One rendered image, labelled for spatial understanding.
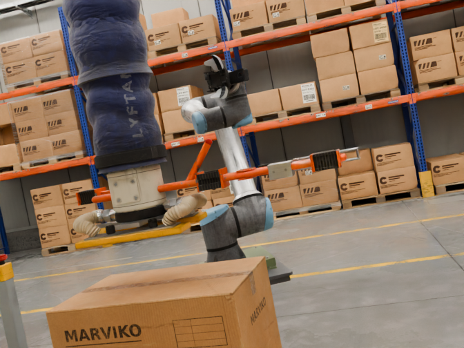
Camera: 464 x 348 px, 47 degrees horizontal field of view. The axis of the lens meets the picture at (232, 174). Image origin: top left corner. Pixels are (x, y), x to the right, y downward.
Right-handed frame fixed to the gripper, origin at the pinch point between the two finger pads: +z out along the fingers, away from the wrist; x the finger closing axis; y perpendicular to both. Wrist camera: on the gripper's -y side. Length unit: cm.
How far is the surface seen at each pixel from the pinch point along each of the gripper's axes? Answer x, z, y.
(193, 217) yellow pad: -44.7, 18.4, 12.2
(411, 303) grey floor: -158, -207, -59
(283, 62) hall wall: 109, -818, 65
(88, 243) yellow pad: -45, 37, 40
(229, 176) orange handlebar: -33.3, 26.0, -3.9
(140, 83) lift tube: -0.8, 26.6, 18.1
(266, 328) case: -83, 20, -5
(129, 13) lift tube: 20.3, 27.6, 16.9
